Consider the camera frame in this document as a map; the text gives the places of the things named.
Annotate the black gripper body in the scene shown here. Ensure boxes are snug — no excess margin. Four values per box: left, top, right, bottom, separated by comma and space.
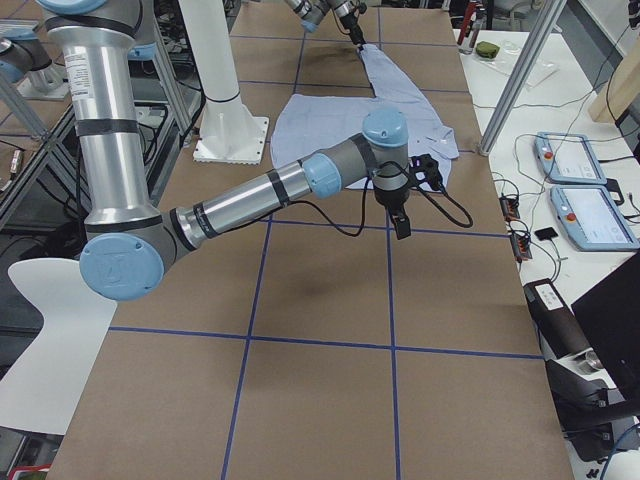
339, 12, 359, 34
373, 174, 411, 215

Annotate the blue teach pendant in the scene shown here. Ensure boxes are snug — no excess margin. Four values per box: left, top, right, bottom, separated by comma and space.
550, 185, 639, 252
534, 132, 607, 185

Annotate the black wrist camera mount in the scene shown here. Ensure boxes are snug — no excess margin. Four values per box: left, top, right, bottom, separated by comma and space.
409, 154, 446, 193

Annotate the lower blue teach pendant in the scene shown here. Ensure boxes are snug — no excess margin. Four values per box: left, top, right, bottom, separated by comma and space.
550, 185, 639, 252

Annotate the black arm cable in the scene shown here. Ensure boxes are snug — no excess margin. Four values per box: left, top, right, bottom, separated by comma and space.
294, 164, 474, 237

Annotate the upper blue teach pendant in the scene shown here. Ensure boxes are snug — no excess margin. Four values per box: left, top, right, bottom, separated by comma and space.
534, 132, 607, 185

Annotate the aluminium frame post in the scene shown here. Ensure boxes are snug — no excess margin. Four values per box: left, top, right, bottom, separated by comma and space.
477, 0, 566, 157

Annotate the light blue striped shirt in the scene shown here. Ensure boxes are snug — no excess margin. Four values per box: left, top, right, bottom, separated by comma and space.
271, 42, 461, 192

